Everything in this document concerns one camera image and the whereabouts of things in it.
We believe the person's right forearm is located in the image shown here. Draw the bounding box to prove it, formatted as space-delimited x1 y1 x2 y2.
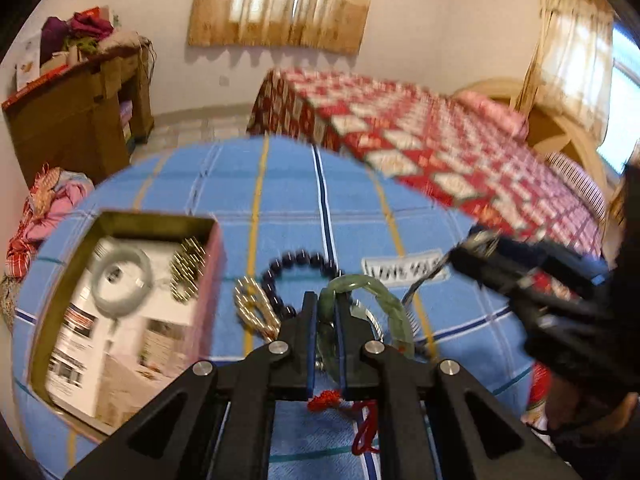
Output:
532 420 640 468

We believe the pile of pink clothes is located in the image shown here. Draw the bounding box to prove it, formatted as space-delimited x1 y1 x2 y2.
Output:
4 164 95 282

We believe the pale jade bangle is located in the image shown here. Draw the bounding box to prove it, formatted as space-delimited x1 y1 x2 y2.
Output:
90 247 156 319

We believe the bed with red patchwork quilt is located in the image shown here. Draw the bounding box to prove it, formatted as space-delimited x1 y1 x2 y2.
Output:
246 67 609 257

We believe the wooden desk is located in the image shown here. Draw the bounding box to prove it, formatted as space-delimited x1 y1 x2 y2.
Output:
1 37 156 183

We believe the gold bead bracelet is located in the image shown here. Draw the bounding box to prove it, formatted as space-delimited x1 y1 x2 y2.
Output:
167 237 209 304

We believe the pink tin box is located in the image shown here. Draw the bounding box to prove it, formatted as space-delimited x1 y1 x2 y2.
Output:
27 210 227 436

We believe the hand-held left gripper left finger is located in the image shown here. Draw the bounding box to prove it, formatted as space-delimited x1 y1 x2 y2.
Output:
65 292 321 480

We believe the white cloth label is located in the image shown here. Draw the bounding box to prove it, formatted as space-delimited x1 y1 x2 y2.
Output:
360 254 449 289

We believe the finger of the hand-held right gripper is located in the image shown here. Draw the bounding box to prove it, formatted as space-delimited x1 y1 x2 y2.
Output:
465 230 612 287
446 250 601 322

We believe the blue plaid tablecloth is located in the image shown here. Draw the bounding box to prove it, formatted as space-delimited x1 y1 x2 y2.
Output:
10 135 556 480

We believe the flat red box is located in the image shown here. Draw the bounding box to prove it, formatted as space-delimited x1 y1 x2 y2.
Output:
1 60 73 112

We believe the long tan patterned curtain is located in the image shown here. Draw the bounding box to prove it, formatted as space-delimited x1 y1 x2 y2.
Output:
515 0 617 142

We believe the green jade bangle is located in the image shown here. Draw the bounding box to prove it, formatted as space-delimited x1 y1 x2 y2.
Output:
315 272 417 378

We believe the pink pillow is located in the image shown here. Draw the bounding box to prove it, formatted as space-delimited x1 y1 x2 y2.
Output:
452 89 531 142

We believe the beige cloth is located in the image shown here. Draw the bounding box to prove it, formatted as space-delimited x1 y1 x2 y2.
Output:
96 29 144 55

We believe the maroon cloth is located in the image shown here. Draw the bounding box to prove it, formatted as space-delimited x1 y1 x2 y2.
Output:
69 9 114 42

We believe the wooden headboard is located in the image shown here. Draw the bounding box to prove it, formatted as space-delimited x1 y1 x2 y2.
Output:
470 77 610 188

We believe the pearl bracelet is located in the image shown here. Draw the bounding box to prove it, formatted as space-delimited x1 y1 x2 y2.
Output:
232 275 282 341

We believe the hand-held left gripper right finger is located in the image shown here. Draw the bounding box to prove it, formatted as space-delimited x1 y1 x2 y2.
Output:
335 295 583 480

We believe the white printed box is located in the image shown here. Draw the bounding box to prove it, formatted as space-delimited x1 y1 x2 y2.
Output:
14 29 45 95

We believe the person's right hand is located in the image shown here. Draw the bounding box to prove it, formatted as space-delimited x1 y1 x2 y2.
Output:
547 379 640 437

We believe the wide tan patterned curtain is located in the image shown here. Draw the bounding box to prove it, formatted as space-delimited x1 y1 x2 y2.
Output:
187 0 379 56

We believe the red tassel cord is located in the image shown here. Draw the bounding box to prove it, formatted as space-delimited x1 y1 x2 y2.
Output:
306 389 382 457

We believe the dark purple bead bracelet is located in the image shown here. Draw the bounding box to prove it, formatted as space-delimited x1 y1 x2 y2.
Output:
260 252 346 322

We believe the striped pillow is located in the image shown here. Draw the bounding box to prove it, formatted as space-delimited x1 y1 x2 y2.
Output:
544 152 607 222

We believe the purple cloth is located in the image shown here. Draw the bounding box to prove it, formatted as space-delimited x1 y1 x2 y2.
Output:
39 16 72 63

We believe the printed paper leaflet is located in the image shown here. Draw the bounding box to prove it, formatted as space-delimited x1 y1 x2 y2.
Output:
46 237 203 427

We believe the window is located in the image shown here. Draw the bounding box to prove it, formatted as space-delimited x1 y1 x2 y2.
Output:
596 24 640 177

